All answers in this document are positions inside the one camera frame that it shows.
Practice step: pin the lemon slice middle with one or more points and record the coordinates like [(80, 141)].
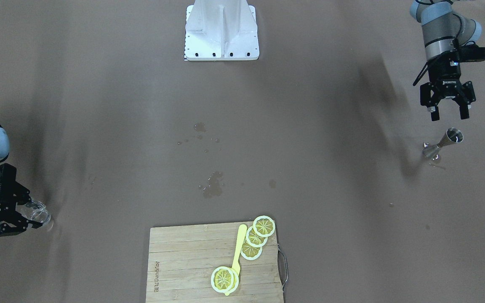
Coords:
[(255, 240)]

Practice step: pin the steel jigger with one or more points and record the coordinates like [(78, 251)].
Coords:
[(451, 136)]

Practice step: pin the yellow plastic knife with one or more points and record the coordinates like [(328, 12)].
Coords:
[(235, 268)]

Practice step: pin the clear glass measuring cup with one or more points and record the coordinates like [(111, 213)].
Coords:
[(35, 211)]

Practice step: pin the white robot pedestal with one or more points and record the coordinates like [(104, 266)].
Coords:
[(221, 30)]

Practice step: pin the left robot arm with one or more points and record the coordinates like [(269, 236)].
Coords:
[(449, 40)]

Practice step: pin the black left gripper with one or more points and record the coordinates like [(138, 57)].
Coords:
[(444, 72)]

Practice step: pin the wooden cutting board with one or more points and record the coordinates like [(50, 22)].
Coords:
[(182, 258)]

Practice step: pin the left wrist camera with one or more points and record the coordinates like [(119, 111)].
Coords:
[(471, 54)]

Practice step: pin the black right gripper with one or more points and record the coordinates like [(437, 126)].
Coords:
[(7, 201)]

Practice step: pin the lemon slice on knife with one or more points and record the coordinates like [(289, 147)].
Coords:
[(224, 280)]

